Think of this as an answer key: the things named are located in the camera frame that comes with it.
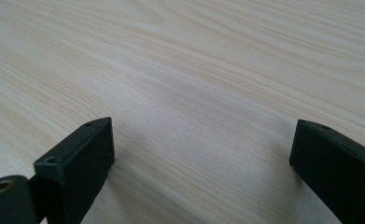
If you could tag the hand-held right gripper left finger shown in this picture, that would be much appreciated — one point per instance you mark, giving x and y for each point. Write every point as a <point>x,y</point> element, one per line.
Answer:
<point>77,168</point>

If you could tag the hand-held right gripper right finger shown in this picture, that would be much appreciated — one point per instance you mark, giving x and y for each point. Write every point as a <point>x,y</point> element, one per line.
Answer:
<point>339,168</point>

